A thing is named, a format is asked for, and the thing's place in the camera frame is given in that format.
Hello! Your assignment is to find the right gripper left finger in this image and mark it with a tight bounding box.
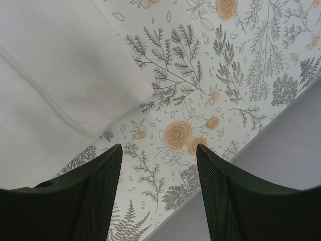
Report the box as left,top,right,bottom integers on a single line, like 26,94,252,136
1,144,123,240

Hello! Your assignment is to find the floral table mat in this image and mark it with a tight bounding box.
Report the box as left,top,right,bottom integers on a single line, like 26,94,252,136
62,1,320,240

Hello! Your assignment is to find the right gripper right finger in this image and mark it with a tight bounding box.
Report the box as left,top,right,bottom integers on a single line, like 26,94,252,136
196,144,320,240

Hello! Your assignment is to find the white t shirt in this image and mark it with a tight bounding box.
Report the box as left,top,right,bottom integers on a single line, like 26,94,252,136
1,1,152,189

